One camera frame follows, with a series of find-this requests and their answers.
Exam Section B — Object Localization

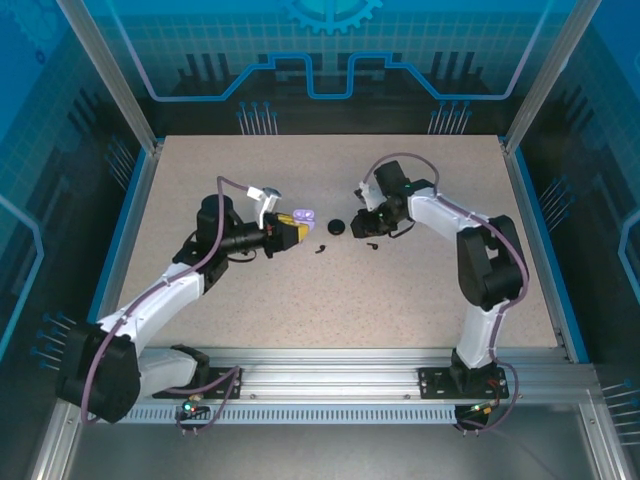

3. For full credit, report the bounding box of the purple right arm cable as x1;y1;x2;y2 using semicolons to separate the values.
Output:
362;152;531;439

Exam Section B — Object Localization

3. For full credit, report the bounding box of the grey metal front tray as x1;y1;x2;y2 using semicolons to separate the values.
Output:
29;399;640;480

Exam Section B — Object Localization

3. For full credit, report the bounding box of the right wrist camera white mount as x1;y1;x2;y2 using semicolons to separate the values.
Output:
354;182;381;211

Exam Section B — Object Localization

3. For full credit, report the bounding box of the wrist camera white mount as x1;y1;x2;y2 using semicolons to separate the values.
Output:
246;185;284;226
354;182;381;211

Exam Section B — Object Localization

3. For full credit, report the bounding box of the aluminium frame post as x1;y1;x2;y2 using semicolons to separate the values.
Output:
57;0;164;154
502;0;604;154

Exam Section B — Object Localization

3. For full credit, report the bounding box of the small LED connector board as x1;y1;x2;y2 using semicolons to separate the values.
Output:
177;397;209;421
457;399;501;431

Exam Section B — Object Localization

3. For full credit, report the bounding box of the slotted grey cable duct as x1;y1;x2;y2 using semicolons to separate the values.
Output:
124;404;459;426

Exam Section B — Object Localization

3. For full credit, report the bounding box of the aluminium blue side rail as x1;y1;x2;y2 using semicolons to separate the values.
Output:
501;139;591;364
87;142;164;351

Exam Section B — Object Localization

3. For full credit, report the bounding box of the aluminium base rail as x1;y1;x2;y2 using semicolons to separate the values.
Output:
134;347;596;404

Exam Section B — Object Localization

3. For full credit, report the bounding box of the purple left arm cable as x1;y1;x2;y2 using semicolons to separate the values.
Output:
79;175;251;440

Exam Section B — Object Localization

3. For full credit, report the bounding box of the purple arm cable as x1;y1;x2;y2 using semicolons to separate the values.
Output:
79;175;251;440
362;152;531;439

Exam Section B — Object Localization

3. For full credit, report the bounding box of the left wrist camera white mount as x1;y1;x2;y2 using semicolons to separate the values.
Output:
246;185;284;226

